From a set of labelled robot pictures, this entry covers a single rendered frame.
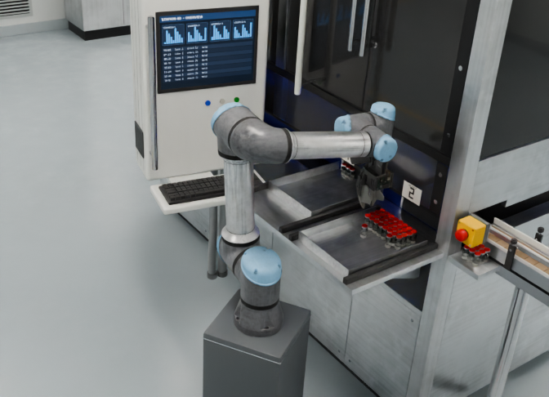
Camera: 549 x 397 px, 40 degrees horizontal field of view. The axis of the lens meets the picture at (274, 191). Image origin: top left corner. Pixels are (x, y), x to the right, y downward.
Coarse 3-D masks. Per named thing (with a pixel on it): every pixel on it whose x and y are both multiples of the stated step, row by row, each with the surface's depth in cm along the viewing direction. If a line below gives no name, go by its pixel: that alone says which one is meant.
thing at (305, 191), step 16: (288, 176) 282; (304, 176) 287; (320, 176) 290; (336, 176) 291; (288, 192) 278; (304, 192) 278; (320, 192) 279; (336, 192) 280; (352, 192) 280; (368, 192) 281; (304, 208) 263; (320, 208) 262
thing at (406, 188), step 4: (404, 184) 255; (408, 184) 253; (404, 188) 256; (408, 188) 254; (416, 188) 251; (404, 192) 256; (408, 192) 254; (412, 192) 253; (416, 192) 251; (420, 192) 250; (404, 196) 257; (412, 196) 254; (416, 196) 252; (420, 196) 250; (412, 200) 254; (416, 200) 252
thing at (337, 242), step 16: (368, 208) 264; (320, 224) 253; (336, 224) 257; (352, 224) 260; (304, 240) 247; (320, 240) 250; (336, 240) 250; (352, 240) 251; (368, 240) 251; (384, 240) 252; (320, 256) 241; (336, 256) 242; (352, 256) 242; (368, 256) 243; (384, 256) 238; (352, 272) 231
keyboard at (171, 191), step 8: (216, 176) 297; (256, 176) 298; (168, 184) 289; (176, 184) 290; (184, 184) 290; (192, 184) 290; (200, 184) 291; (208, 184) 291; (216, 184) 291; (224, 184) 292; (256, 184) 293; (168, 192) 284; (176, 192) 284; (184, 192) 284; (192, 192) 285; (200, 192) 285; (208, 192) 286; (216, 192) 287; (224, 192) 288; (168, 200) 280; (176, 200) 281; (184, 200) 281; (192, 200) 283
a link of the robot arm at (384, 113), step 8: (376, 104) 227; (384, 104) 228; (376, 112) 225; (384, 112) 224; (392, 112) 225; (376, 120) 224; (384, 120) 225; (392, 120) 226; (384, 128) 226; (392, 128) 229
